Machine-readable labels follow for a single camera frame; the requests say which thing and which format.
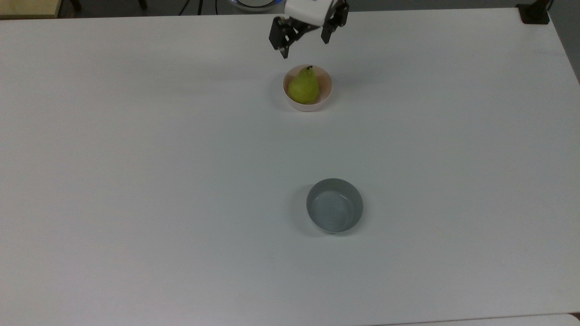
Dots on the black corner table clamp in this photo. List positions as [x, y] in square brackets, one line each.
[534, 12]

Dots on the light wooden table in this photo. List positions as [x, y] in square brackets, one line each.
[29, 8]

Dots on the pink plastic bowl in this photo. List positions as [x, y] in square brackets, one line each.
[308, 102]

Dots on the yellow-green pear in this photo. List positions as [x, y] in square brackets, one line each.
[304, 87]

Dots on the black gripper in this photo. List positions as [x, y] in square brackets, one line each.
[312, 28]

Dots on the grey plastic bowl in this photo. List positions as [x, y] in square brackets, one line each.
[334, 206]

